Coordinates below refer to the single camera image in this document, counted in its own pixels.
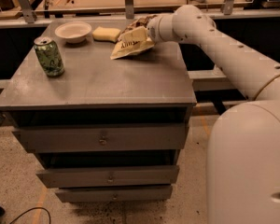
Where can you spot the top grey drawer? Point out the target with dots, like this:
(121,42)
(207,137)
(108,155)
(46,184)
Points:
(102,138)

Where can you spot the brown chip bag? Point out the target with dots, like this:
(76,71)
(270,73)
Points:
(124,49)

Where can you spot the grey drawer cabinet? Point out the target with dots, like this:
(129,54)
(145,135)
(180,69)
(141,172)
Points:
(151,88)

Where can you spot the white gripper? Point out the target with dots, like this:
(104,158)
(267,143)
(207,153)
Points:
(158,30)

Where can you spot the white bowl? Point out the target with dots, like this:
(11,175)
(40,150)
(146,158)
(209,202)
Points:
(73,32)

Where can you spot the bottom grey drawer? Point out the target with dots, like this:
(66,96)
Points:
(115,194)

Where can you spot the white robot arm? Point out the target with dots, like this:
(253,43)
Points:
(243,152)

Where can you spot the grey drawer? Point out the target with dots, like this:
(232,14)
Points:
(102,138)
(108,176)
(115,194)

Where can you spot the middle grey drawer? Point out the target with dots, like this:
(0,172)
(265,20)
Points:
(108,176)

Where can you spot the green soda can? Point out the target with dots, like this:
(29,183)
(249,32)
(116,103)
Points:
(48,55)

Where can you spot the grey metal railing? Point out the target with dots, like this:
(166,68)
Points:
(42,21)

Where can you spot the yellow sponge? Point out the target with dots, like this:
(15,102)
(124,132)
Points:
(106,34)

